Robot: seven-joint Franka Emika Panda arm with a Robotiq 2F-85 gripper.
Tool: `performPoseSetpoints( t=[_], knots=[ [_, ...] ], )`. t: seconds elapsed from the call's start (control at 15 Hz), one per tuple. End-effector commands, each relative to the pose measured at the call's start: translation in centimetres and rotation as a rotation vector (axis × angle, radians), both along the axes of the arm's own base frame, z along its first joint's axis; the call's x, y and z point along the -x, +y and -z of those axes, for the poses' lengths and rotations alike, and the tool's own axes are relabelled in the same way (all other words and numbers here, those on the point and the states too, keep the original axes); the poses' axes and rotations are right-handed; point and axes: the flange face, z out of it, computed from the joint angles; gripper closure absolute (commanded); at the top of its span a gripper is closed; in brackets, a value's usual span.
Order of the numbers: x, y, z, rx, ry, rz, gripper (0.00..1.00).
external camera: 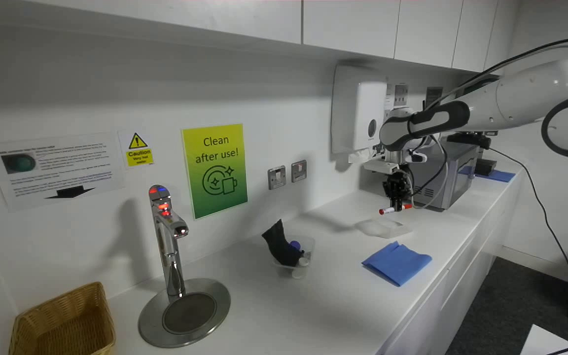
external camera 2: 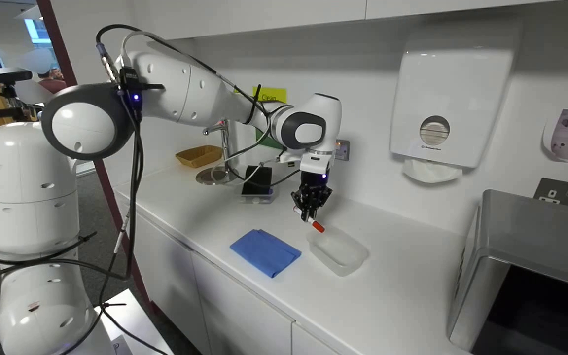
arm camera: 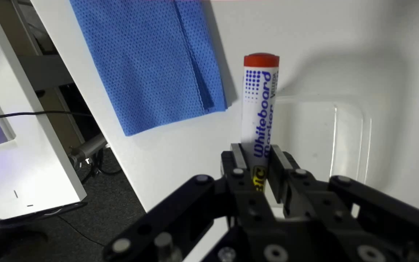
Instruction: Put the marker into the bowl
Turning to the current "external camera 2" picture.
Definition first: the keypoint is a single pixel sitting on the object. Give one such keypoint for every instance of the black camera on tripod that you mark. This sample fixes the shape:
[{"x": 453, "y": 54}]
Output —
[{"x": 1, "y": 75}]

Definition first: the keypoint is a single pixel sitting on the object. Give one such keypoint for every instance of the translucent plastic bowl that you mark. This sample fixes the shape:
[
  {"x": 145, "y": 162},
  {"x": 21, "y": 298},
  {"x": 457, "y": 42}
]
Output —
[{"x": 340, "y": 251}]

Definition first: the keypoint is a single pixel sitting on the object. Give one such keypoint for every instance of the blue folded cloth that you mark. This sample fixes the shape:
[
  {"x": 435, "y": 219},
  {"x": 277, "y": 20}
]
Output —
[{"x": 265, "y": 253}]

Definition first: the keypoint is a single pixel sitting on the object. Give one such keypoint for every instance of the white base cabinets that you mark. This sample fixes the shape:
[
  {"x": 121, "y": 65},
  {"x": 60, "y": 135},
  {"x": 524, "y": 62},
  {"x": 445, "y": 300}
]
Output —
[{"x": 232, "y": 308}]

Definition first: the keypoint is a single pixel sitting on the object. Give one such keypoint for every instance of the yellow wooden basket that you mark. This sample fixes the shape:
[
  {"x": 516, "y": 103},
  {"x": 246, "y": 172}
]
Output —
[{"x": 198, "y": 156}]

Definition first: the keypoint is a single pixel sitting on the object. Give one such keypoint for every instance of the black object with blue part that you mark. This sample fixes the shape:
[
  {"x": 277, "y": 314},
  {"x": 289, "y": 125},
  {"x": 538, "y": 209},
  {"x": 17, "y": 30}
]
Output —
[{"x": 258, "y": 180}]

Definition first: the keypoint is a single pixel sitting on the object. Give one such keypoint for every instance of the grey wall sockets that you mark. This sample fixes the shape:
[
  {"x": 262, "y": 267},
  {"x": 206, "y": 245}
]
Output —
[{"x": 563, "y": 194}]

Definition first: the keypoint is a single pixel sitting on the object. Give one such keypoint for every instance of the white paper towel dispenser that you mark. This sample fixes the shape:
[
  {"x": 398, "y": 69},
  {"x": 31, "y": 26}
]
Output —
[{"x": 453, "y": 99}]

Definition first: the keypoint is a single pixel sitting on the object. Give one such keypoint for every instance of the stainless steel sink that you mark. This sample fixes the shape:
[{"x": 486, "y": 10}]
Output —
[{"x": 534, "y": 237}]

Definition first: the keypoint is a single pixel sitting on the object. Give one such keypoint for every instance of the maroon door frame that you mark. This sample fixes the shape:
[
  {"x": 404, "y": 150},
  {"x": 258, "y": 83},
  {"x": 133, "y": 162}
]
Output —
[{"x": 54, "y": 32}]

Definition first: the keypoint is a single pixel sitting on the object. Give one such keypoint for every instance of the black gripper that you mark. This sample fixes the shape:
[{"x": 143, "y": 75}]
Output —
[{"x": 315, "y": 182}]

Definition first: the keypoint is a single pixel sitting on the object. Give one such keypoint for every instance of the metal wall switch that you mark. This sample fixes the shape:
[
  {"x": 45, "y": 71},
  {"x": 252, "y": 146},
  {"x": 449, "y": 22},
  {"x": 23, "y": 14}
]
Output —
[{"x": 344, "y": 150}]

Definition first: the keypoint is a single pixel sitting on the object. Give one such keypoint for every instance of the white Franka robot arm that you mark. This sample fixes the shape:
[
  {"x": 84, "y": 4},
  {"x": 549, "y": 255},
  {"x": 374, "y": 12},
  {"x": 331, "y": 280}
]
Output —
[{"x": 29, "y": 190}]

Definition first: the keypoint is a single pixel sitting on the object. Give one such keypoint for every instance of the white marker with red caps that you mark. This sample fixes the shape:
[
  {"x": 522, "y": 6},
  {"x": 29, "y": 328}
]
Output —
[{"x": 319, "y": 227}]

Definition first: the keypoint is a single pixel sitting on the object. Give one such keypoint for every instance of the white wall cabinets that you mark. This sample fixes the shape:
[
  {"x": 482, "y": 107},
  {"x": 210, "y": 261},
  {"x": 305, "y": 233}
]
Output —
[{"x": 265, "y": 12}]

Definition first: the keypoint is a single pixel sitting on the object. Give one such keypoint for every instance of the white floor plate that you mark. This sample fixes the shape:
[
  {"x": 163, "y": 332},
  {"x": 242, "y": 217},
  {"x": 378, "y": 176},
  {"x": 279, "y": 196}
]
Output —
[{"x": 133, "y": 322}]

